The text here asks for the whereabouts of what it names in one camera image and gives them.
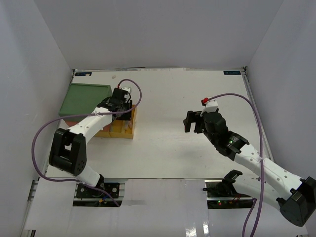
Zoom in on yellow drawer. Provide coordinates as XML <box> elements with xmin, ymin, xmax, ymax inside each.
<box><xmin>95</xmin><ymin>109</ymin><xmax>137</xmax><ymax>139</ymax></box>

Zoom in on red drawer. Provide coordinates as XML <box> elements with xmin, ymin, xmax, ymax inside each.
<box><xmin>65</xmin><ymin>120</ymin><xmax>78</xmax><ymax>127</ymax></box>

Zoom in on orange cap highlighter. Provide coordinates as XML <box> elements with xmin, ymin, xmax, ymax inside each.
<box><xmin>124</xmin><ymin>121</ymin><xmax>132</xmax><ymax>130</ymax></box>

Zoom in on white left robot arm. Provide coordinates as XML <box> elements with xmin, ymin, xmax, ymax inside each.
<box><xmin>49</xmin><ymin>87</ymin><xmax>132</xmax><ymax>197</ymax></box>

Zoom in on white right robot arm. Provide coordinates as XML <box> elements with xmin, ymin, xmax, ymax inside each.
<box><xmin>184</xmin><ymin>111</ymin><xmax>316</xmax><ymax>227</ymax></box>

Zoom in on blue table label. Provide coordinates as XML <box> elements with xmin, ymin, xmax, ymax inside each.
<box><xmin>75</xmin><ymin>72</ymin><xmax>92</xmax><ymax>77</ymax></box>
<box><xmin>223</xmin><ymin>71</ymin><xmax>241</xmax><ymax>76</ymax></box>

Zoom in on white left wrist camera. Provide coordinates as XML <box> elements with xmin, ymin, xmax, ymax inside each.
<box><xmin>121</xmin><ymin>86</ymin><xmax>131</xmax><ymax>93</ymax></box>

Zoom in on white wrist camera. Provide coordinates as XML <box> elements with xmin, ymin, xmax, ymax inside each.
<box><xmin>200</xmin><ymin>97</ymin><xmax>218</xmax><ymax>117</ymax></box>
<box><xmin>121</xmin><ymin>86</ymin><xmax>131</xmax><ymax>93</ymax></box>

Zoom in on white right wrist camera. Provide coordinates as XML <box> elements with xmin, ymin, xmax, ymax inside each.
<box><xmin>200</xmin><ymin>97</ymin><xmax>218</xmax><ymax>117</ymax></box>

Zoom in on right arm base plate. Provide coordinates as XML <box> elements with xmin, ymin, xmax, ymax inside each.
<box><xmin>202</xmin><ymin>180</ymin><xmax>253</xmax><ymax>209</ymax></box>

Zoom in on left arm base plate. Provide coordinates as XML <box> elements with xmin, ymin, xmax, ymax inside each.
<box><xmin>73</xmin><ymin>182</ymin><xmax>125</xmax><ymax>207</ymax></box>

